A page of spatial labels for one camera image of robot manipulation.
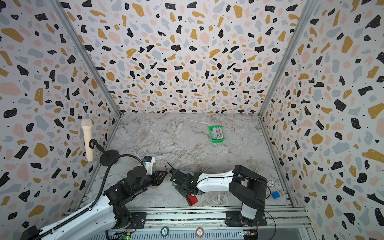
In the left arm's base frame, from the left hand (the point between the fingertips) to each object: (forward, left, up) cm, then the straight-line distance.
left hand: (170, 172), depth 78 cm
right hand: (-2, -6, -11) cm, 13 cm away
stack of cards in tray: (+32, -28, -8) cm, 43 cm away
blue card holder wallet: (-3, -1, -10) cm, 10 cm away
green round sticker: (-24, +2, -11) cm, 27 cm away
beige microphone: (+17, +40, +19) cm, 48 cm away
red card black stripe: (-11, -11, -11) cm, 19 cm away
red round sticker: (-25, -15, -11) cm, 31 cm away
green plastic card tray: (+28, -28, -11) cm, 41 cm away
